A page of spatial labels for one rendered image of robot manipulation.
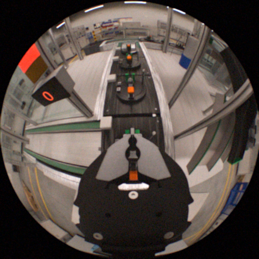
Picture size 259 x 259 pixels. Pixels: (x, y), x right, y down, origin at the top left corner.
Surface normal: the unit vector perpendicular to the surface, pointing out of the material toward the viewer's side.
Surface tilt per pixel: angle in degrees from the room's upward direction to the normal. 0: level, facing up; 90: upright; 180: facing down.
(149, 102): 0
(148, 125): 0
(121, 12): 90
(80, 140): 0
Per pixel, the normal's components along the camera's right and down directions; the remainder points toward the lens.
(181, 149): -0.04, -0.26
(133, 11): -0.04, 0.96
